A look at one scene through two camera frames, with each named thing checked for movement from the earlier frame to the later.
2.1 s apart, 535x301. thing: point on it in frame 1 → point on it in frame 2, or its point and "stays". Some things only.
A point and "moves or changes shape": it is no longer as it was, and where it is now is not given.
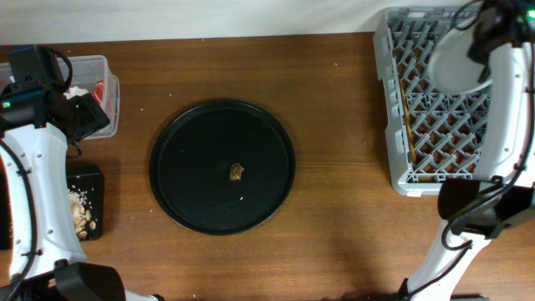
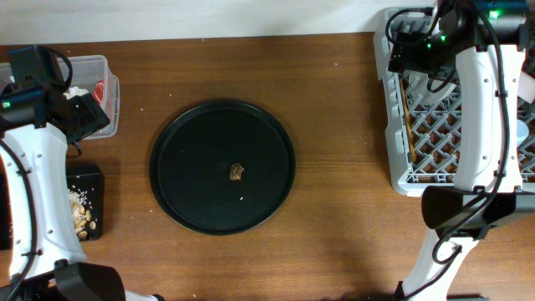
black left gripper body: x=92 y=117 stays
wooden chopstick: x=409 y=123 stays
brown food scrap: x=236 y=171 stays
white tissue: x=74 y=91 stays
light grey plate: x=450 y=69 moves or changes shape
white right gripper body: x=473 y=53 → x=426 y=55
